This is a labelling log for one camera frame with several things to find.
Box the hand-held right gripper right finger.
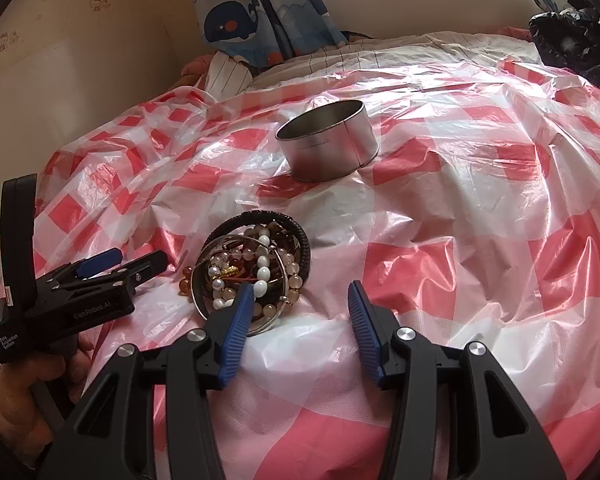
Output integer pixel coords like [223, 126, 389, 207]
[347, 280, 568, 480]

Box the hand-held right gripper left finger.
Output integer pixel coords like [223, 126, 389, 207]
[40, 287, 257, 480]

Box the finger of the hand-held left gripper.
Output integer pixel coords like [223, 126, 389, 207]
[37, 248, 123, 286]
[55, 251, 170, 293]

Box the silver bangle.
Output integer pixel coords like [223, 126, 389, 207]
[190, 234, 287, 337]

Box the white bead bracelet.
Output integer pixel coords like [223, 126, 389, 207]
[207, 232, 273, 311]

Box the pale bead bracelet gold charm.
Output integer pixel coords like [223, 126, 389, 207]
[207, 255, 236, 281]

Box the pale translucent bead bracelet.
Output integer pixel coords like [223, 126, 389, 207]
[242, 227, 303, 318]

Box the black braided bracelet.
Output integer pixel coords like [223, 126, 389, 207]
[204, 211, 312, 281]

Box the round metal tin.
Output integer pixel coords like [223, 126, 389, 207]
[275, 100, 380, 181]

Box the person's left hand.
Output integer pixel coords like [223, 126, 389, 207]
[0, 332, 97, 468]

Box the red checked plastic sheet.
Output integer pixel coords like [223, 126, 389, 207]
[30, 57, 600, 480]

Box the pink cloth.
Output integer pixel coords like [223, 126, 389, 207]
[180, 55, 213, 90]

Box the striped white pillow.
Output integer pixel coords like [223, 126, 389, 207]
[205, 51, 255, 101]

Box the whale print curtain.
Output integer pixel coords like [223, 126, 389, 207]
[190, 0, 348, 68]

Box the striped white duvet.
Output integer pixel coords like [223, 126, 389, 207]
[250, 25, 546, 91]

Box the black clothes pile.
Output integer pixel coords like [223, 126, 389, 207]
[527, 0, 600, 96]

